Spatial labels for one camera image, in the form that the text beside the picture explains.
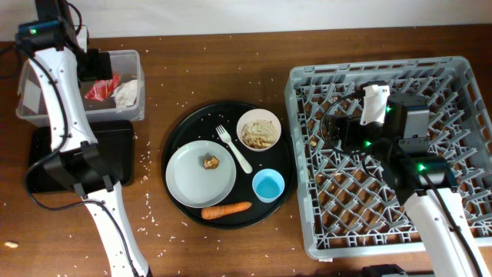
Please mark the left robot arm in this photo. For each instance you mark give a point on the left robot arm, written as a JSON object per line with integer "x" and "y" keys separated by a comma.
{"x": 60, "y": 64}

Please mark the pink bowl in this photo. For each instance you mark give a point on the pink bowl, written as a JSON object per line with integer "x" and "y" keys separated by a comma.
{"x": 258, "y": 113}

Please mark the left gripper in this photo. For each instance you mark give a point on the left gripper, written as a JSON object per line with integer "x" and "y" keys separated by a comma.
{"x": 101, "y": 68}

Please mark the red snack wrapper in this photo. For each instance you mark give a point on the red snack wrapper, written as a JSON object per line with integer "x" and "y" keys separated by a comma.
{"x": 103, "y": 89}

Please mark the blue cup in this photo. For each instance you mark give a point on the blue cup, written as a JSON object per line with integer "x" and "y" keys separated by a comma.
{"x": 268, "y": 185}

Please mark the clear plastic bin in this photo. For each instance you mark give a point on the clear plastic bin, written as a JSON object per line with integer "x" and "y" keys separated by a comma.
{"x": 126, "y": 63}

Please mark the white plastic fork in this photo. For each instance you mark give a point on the white plastic fork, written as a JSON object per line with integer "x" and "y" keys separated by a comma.
{"x": 226, "y": 138}

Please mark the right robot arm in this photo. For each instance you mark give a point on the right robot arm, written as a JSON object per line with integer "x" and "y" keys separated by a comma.
{"x": 394, "y": 132}

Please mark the black rectangular tray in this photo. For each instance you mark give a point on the black rectangular tray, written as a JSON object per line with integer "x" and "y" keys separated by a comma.
{"x": 115, "y": 144}

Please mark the grey dishwasher rack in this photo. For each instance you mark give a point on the grey dishwasher rack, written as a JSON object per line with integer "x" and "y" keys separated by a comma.
{"x": 346, "y": 207}

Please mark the peanut on table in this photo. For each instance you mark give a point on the peanut on table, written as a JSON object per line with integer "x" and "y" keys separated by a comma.
{"x": 11, "y": 245}

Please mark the orange carrot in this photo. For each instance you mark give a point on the orange carrot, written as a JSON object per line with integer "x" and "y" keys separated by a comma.
{"x": 218, "y": 211}

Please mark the rice and peanut waste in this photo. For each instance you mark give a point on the rice and peanut waste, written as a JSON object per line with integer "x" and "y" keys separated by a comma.
{"x": 259, "y": 134}

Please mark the round black tray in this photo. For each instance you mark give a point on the round black tray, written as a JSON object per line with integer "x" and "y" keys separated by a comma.
{"x": 200, "y": 125}

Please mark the light grey plate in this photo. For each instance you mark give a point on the light grey plate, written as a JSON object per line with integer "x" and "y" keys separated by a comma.
{"x": 192, "y": 185}

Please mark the brown food scrap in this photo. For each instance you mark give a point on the brown food scrap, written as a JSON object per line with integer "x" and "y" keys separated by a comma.
{"x": 211, "y": 163}

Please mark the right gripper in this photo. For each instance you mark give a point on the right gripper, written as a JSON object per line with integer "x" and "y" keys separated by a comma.
{"x": 351, "y": 122}

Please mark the white tissue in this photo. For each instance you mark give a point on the white tissue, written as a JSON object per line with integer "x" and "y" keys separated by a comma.
{"x": 125, "y": 94}

